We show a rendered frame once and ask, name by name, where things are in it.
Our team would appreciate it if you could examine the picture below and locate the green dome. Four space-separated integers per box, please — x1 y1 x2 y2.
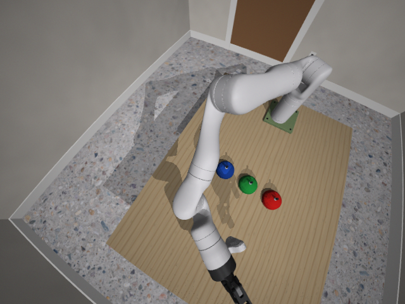
239 175 258 194

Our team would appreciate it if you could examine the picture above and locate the red dome bell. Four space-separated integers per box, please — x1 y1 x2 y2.
262 190 282 210

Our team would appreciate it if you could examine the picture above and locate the blue service bell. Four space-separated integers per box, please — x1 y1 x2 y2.
216 161 234 179

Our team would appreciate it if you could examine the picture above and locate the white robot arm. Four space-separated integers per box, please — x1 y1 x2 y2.
173 55 332 270

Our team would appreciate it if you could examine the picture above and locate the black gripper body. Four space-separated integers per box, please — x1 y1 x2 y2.
208 254 238 292

